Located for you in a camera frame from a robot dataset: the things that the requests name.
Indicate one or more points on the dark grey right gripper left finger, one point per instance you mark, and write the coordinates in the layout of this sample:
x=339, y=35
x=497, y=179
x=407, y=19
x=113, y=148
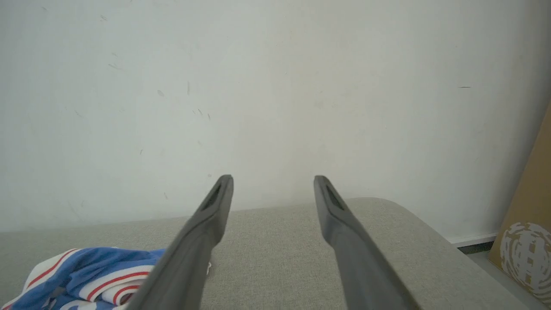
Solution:
x=189, y=254

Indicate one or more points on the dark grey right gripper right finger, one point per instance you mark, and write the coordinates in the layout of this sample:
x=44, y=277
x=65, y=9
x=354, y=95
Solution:
x=357, y=258

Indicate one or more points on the blue Lakers jersey shirt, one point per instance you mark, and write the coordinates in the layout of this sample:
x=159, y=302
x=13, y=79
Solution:
x=90, y=275

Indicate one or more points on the light grey fabric sofa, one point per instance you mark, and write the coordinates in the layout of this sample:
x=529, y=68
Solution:
x=275, y=258

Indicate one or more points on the white baseboard strip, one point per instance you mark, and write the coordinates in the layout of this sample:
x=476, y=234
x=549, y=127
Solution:
x=472, y=239

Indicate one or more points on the brown cardboard board white print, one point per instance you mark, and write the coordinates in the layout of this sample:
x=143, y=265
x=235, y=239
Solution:
x=527, y=224

